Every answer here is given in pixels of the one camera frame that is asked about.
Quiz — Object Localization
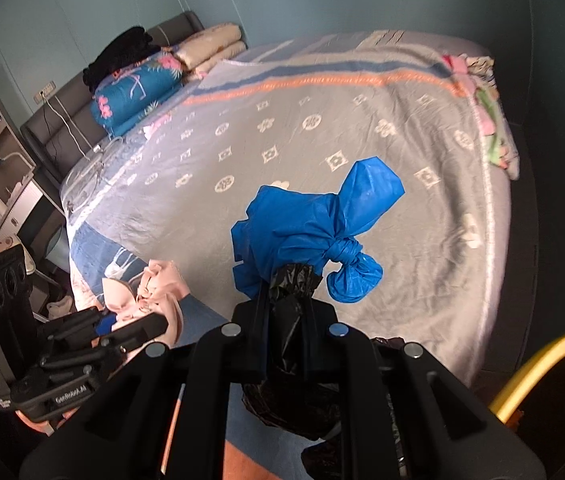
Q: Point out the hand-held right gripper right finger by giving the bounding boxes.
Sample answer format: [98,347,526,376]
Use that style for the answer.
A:
[301,289,546,480]

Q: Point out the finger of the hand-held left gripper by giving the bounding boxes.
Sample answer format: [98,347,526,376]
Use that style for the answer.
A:
[37,306,116,356]
[97,313,169,362]

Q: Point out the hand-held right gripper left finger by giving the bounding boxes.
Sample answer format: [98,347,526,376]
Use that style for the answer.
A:
[19,284,273,480]

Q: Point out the pink cloth bundle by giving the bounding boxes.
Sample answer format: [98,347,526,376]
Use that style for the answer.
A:
[101,258,186,347]

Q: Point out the black plastic bag blue band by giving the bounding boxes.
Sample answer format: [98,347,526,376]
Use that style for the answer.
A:
[241,261,355,480]

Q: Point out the yellow curved bar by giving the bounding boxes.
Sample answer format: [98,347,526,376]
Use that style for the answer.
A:
[489,327,565,428]

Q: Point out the white cabinet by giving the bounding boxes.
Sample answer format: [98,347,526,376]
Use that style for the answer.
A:
[0,177,66,261]

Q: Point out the white desk lamp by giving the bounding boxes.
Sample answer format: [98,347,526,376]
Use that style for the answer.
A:
[0,151,37,181]

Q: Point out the grey padded headboard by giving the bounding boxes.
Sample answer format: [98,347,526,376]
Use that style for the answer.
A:
[19,10,206,192]

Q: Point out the grey patterned blanket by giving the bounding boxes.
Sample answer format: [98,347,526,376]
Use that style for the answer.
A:
[60,30,513,480]

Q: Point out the blue floral quilt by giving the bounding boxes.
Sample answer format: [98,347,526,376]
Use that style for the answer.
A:
[90,54,186,137]

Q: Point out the black cloth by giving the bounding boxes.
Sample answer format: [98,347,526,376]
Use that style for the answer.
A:
[81,25,163,90]

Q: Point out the floral bed sheet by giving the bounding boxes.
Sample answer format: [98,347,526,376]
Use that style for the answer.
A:
[439,52,522,182]

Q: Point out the beige folded quilt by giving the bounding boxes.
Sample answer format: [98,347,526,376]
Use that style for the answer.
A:
[175,21,248,80]

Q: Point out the white charging cable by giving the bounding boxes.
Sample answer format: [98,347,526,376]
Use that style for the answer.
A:
[45,94,106,157]

